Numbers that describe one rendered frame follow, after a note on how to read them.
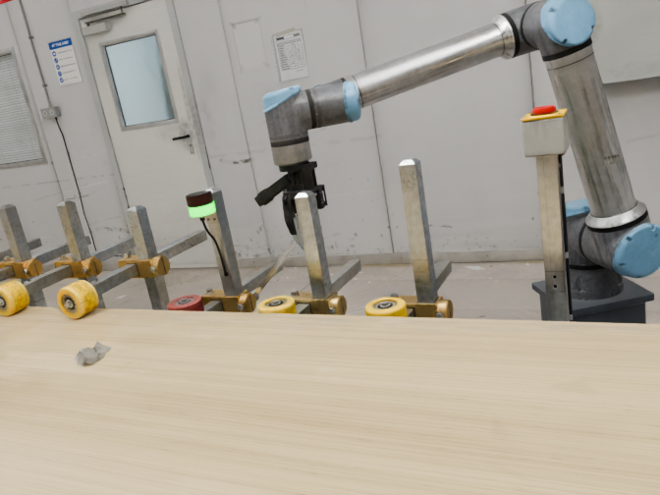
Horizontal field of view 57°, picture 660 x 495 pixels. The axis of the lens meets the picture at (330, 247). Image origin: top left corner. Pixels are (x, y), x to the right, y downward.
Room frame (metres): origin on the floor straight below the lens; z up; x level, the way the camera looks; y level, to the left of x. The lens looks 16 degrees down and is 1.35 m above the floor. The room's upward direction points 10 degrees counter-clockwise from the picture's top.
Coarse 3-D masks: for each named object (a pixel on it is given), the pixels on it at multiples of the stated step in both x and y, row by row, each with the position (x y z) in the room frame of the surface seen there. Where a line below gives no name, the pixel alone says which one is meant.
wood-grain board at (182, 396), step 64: (0, 320) 1.46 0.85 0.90; (64, 320) 1.37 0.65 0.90; (128, 320) 1.29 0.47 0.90; (192, 320) 1.22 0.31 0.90; (256, 320) 1.15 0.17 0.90; (320, 320) 1.10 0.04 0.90; (384, 320) 1.04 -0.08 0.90; (448, 320) 0.99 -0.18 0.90; (512, 320) 0.95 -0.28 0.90; (0, 384) 1.06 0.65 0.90; (64, 384) 1.01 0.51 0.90; (128, 384) 0.96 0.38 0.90; (192, 384) 0.92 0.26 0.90; (256, 384) 0.88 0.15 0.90; (320, 384) 0.84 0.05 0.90; (384, 384) 0.81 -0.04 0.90; (448, 384) 0.78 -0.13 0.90; (512, 384) 0.75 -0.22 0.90; (576, 384) 0.72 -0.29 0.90; (640, 384) 0.69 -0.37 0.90; (0, 448) 0.82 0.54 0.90; (64, 448) 0.79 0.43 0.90; (128, 448) 0.76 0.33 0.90; (192, 448) 0.73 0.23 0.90; (256, 448) 0.70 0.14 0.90; (320, 448) 0.68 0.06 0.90; (384, 448) 0.66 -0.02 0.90; (448, 448) 0.63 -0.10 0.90; (512, 448) 0.61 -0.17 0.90; (576, 448) 0.59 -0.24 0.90; (640, 448) 0.57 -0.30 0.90
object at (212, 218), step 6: (192, 192) 1.42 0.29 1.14; (198, 192) 1.40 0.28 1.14; (204, 192) 1.39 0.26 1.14; (204, 204) 1.38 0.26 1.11; (204, 216) 1.38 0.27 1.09; (210, 216) 1.42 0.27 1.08; (216, 216) 1.42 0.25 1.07; (204, 222) 1.40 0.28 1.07; (210, 222) 1.43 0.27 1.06; (216, 222) 1.42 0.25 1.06; (204, 228) 1.40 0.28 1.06; (210, 234) 1.40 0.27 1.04; (216, 246) 1.41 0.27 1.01; (222, 258) 1.42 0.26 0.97; (222, 264) 1.42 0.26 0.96
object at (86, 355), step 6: (96, 342) 1.14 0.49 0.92; (84, 348) 1.14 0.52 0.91; (96, 348) 1.13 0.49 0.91; (102, 348) 1.13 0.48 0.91; (108, 348) 1.14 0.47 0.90; (78, 354) 1.12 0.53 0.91; (84, 354) 1.10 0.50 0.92; (90, 354) 1.11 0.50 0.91; (96, 354) 1.10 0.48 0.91; (102, 354) 1.11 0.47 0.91; (78, 360) 1.09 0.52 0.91; (84, 360) 1.08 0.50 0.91; (90, 360) 1.08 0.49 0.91
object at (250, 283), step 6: (270, 264) 1.67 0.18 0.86; (258, 270) 1.63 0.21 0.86; (264, 270) 1.62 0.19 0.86; (252, 276) 1.59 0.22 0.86; (258, 276) 1.59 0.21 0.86; (264, 276) 1.61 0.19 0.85; (246, 282) 1.54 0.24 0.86; (252, 282) 1.56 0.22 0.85; (258, 282) 1.58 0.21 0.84; (246, 288) 1.53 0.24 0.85; (252, 288) 1.55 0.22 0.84; (204, 306) 1.41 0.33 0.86; (210, 306) 1.40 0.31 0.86; (216, 306) 1.41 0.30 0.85; (222, 306) 1.43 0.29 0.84
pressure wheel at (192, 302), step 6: (174, 300) 1.36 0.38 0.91; (180, 300) 1.36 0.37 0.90; (186, 300) 1.34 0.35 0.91; (192, 300) 1.34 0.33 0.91; (198, 300) 1.33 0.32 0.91; (168, 306) 1.32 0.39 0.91; (174, 306) 1.31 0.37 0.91; (180, 306) 1.30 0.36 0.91; (186, 306) 1.30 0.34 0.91; (192, 306) 1.31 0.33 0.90; (198, 306) 1.32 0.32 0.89
